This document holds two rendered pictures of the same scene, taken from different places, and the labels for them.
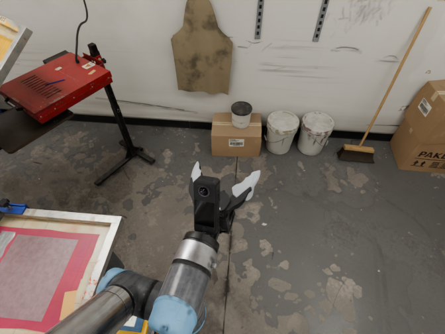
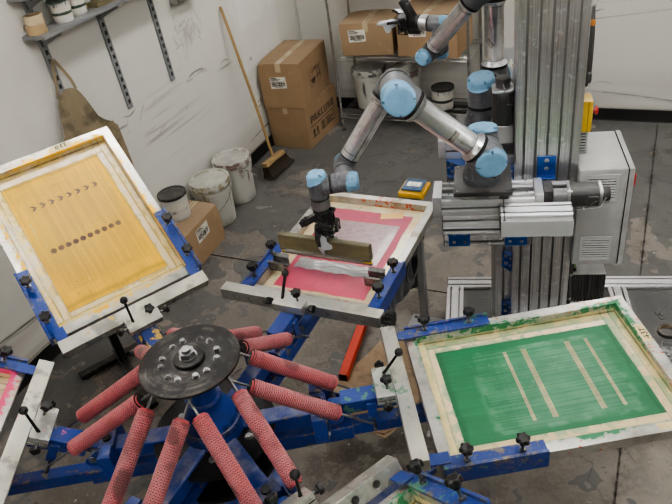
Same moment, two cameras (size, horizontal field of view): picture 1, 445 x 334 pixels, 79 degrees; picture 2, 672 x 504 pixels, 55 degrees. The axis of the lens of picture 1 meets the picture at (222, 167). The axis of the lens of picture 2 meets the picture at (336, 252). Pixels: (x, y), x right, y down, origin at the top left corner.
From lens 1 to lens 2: 3.11 m
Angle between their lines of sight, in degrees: 49
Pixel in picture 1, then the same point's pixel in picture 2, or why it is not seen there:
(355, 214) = not seen: hidden behind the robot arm
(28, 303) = (382, 235)
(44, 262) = (346, 233)
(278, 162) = (245, 222)
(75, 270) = (363, 216)
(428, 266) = (413, 162)
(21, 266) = not seen: hidden behind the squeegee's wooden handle
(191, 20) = (71, 123)
